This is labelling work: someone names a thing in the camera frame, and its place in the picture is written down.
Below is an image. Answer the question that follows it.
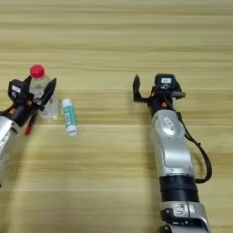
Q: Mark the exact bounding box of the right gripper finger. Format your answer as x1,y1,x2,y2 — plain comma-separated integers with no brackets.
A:
175,79,183,93
132,74,141,98

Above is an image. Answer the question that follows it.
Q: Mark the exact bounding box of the clear bottle with red cap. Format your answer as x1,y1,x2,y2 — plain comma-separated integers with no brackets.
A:
29,64,60,122

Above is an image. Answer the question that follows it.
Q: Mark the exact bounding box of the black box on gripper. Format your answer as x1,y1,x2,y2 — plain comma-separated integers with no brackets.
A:
154,73,177,94
7,79,31,106

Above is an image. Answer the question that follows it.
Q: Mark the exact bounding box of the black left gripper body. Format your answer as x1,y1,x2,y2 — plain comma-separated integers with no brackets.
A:
0,96,46,127

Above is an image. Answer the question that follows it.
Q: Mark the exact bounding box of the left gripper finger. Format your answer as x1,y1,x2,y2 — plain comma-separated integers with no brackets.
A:
23,75,33,89
39,77,57,106

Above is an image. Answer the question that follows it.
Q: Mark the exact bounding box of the red and black pen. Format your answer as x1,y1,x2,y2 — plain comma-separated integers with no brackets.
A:
24,110,39,136

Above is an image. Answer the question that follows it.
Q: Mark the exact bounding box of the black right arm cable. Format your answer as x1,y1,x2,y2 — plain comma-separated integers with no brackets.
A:
178,112,213,185

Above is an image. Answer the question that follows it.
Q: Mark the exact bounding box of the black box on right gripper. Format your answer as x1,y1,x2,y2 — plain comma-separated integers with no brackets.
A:
154,73,177,94

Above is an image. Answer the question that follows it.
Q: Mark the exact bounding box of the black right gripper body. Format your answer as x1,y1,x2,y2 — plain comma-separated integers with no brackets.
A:
133,87,186,117

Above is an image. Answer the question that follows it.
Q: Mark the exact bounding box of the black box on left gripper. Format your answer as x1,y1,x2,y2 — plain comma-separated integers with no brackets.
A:
7,79,31,106

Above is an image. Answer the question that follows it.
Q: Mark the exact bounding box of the green and white tube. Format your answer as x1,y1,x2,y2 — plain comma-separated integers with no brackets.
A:
62,98,79,137

